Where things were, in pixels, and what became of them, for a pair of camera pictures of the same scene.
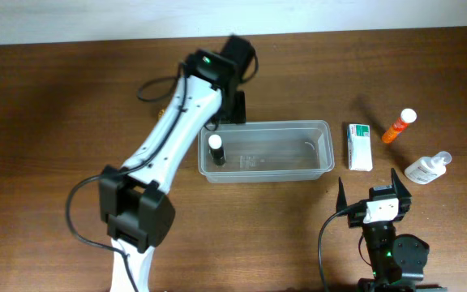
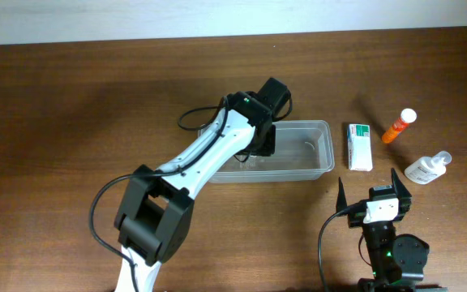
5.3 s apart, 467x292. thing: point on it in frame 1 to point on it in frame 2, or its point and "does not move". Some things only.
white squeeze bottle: (426, 169) does not move
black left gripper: (235, 110) to (267, 140)
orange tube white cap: (408, 116) does not move
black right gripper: (355, 219) does not move
